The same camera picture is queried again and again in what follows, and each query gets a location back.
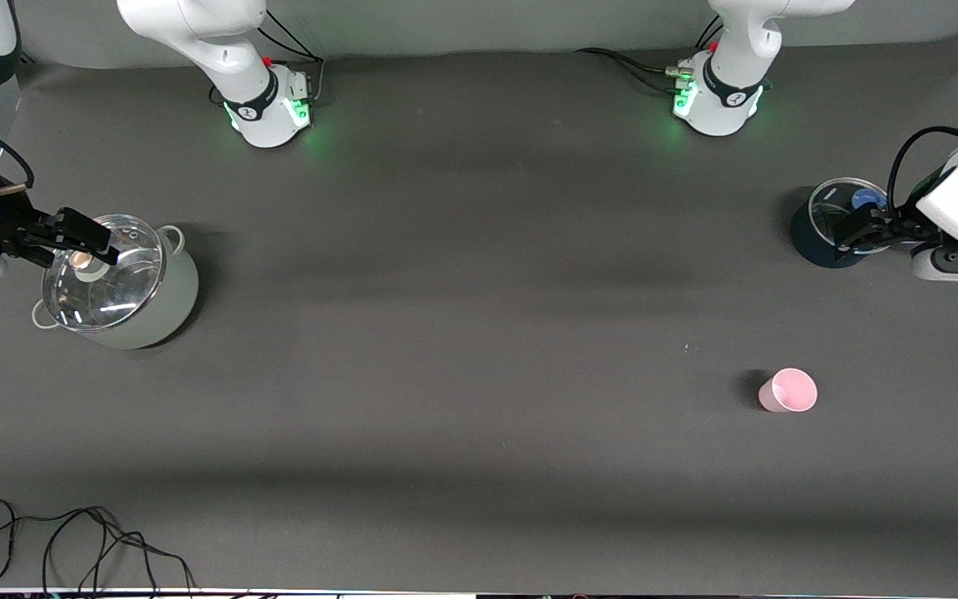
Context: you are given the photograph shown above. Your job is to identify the black left arm base cables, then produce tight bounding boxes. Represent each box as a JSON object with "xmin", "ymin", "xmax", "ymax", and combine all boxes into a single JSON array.
[{"xmin": 573, "ymin": 46, "xmax": 690, "ymax": 94}]

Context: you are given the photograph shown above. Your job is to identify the glass pot lid steel knob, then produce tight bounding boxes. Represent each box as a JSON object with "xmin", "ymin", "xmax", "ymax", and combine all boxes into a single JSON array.
[{"xmin": 42, "ymin": 215, "xmax": 166, "ymax": 333}]

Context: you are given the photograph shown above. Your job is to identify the black arm base cables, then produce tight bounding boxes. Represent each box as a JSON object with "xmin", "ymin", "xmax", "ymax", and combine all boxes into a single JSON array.
[
  {"xmin": 257, "ymin": 8, "xmax": 327, "ymax": 106},
  {"xmin": 573, "ymin": 46, "xmax": 690, "ymax": 94}
]

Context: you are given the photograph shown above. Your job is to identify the dark blue saucepan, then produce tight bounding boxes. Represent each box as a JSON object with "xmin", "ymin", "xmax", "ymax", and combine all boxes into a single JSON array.
[{"xmin": 791, "ymin": 177, "xmax": 896, "ymax": 270}]

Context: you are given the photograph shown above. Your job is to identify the glass lid blue knob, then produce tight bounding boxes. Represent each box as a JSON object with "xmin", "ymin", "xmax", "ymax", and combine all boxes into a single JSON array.
[{"xmin": 808, "ymin": 177, "xmax": 892, "ymax": 255}]

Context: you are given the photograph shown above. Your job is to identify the pink plastic cup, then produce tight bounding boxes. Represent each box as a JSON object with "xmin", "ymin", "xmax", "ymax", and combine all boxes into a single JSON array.
[{"xmin": 758, "ymin": 368, "xmax": 818, "ymax": 414}]

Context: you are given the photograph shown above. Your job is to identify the pale green cooking pot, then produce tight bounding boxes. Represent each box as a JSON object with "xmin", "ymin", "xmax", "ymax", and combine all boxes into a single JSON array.
[{"xmin": 32, "ymin": 215, "xmax": 200, "ymax": 350}]

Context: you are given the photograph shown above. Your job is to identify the black right arm base cables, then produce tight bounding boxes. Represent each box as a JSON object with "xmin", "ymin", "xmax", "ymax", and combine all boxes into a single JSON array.
[{"xmin": 257, "ymin": 8, "xmax": 327, "ymax": 106}]

